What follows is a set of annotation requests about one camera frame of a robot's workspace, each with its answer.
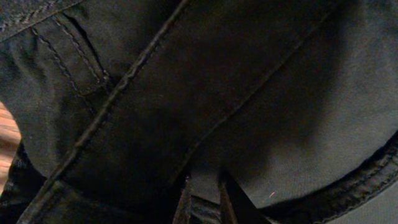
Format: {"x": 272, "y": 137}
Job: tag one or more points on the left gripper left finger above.
{"x": 182, "y": 213}

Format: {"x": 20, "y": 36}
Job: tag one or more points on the black pants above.
{"x": 117, "y": 100}

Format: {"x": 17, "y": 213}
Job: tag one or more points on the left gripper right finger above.
{"x": 235, "y": 206}

